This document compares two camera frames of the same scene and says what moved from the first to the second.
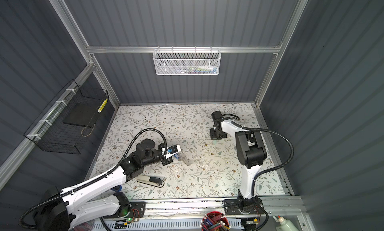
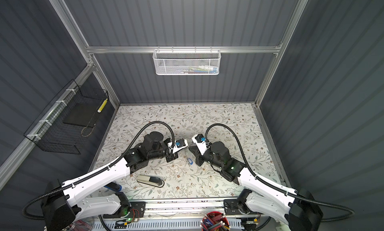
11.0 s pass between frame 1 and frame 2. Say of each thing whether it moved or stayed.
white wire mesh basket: stayed
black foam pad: stayed
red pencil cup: stayed
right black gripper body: moved
